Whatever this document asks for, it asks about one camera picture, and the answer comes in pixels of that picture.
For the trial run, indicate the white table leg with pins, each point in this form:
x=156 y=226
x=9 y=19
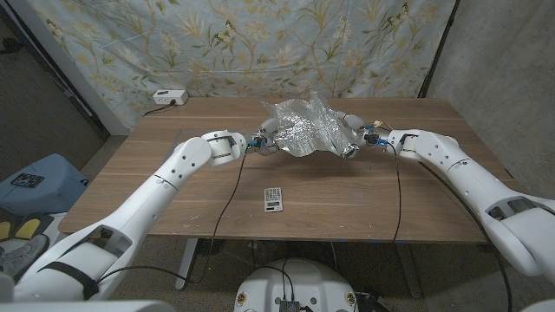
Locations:
x=185 y=264

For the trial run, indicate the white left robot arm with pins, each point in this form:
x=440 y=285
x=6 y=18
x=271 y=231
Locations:
x=147 y=208

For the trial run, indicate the floral printed backdrop cloth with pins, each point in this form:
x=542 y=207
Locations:
x=243 y=47

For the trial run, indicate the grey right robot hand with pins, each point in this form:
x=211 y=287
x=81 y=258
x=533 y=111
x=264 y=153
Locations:
x=368 y=136

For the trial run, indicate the black backdrop stand pole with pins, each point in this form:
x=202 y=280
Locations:
x=438 y=50

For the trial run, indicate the aluminum foil sheet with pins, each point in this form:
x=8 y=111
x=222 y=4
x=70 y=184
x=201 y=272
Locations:
x=308 y=128

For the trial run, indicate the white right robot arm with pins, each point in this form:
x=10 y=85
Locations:
x=477 y=186

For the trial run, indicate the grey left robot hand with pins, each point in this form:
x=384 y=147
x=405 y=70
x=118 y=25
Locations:
x=265 y=138

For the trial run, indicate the grey table leg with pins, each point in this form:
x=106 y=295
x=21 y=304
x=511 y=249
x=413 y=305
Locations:
x=409 y=273

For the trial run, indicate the grey sneaker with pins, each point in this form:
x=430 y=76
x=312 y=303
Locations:
x=21 y=258

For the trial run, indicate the black card with print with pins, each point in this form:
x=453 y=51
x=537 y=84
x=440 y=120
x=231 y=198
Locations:
x=27 y=180

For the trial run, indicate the grey-white slanted frame post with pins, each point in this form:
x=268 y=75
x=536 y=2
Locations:
x=69 y=69

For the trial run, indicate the white robot torso base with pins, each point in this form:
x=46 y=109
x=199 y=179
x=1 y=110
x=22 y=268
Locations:
x=303 y=281

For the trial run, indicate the white power outlet box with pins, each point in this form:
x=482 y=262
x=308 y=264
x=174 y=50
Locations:
x=170 y=97

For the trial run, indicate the yellow foot pedal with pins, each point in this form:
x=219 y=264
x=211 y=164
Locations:
x=27 y=229
x=4 y=230

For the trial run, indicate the small white calculator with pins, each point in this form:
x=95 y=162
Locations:
x=273 y=199

